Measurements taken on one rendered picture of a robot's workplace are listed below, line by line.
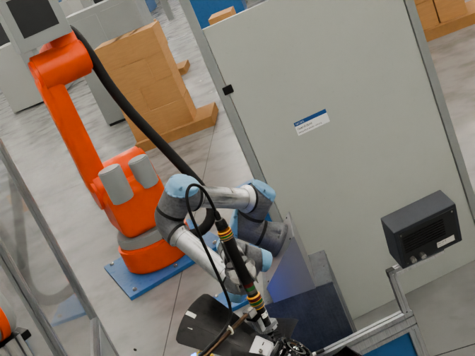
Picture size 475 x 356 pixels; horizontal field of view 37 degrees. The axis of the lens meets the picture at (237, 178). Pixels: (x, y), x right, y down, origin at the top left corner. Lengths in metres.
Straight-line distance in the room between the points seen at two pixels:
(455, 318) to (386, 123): 1.18
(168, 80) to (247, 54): 6.26
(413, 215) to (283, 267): 0.57
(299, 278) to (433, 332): 1.46
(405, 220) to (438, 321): 1.67
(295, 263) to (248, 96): 1.30
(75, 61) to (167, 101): 4.32
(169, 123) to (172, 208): 7.67
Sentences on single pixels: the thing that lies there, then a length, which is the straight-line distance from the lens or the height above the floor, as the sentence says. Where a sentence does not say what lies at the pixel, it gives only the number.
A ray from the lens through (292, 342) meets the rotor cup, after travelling 2.27.
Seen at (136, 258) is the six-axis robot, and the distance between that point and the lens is 6.22.
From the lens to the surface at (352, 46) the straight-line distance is 4.05.
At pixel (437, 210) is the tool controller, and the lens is 2.71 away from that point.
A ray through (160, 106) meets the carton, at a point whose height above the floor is 0.51.
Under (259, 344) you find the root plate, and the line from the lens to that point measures 2.26.
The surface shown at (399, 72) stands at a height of 1.33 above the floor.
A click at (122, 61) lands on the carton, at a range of 10.17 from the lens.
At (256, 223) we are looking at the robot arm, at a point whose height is 1.32.
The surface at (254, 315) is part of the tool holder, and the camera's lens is 2.23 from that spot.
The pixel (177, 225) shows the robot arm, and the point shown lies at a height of 1.53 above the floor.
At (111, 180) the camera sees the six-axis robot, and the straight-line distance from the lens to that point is 5.91.
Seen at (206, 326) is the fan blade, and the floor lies 1.38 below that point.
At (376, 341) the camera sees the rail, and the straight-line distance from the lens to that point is 2.87.
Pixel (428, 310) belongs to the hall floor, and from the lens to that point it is 4.40.
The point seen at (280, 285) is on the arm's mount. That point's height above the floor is 1.06.
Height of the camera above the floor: 2.45
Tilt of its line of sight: 19 degrees down
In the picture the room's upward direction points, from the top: 23 degrees counter-clockwise
